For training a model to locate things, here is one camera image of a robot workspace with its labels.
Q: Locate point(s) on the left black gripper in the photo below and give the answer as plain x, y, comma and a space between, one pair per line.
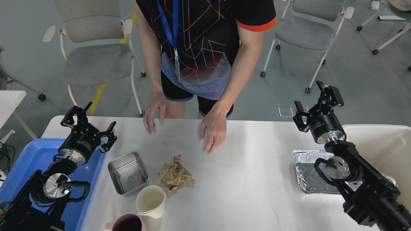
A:
83, 139

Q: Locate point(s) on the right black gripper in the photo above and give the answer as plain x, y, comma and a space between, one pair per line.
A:
323, 123

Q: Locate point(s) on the square steel tray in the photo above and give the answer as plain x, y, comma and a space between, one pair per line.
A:
128, 174

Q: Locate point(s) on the aluminium foil tray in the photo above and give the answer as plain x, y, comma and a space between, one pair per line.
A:
308, 173

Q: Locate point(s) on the white paper cup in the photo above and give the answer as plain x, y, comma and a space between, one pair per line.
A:
151, 201

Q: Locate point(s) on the pink ribbed mug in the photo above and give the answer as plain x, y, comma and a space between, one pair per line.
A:
126, 222

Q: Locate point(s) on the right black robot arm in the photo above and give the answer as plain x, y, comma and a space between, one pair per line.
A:
370, 198

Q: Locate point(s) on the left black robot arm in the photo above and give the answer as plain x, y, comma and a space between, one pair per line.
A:
47, 191

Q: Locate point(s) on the person right hand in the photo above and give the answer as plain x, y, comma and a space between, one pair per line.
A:
157, 102

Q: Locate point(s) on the person left hand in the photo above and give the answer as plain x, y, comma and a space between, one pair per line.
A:
214, 128

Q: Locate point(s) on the floor socket plate left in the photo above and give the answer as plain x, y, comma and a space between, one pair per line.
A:
285, 111

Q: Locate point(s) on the blue plastic tray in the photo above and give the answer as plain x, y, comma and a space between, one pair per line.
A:
38, 154

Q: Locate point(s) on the grey chair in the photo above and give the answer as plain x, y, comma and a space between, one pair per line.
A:
7, 79
308, 34
88, 20

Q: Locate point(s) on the grey chair right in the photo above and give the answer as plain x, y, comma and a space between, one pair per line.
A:
308, 34

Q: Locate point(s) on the white side table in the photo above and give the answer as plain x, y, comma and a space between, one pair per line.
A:
9, 101

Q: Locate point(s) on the white plastic bin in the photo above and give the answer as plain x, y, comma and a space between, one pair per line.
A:
388, 149

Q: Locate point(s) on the grey chair far left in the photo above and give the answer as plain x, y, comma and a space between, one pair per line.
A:
7, 79

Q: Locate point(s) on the crumpled brown paper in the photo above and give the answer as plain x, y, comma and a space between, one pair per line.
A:
174, 175

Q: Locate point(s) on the person in black shirt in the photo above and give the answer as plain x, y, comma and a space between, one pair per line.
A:
199, 42

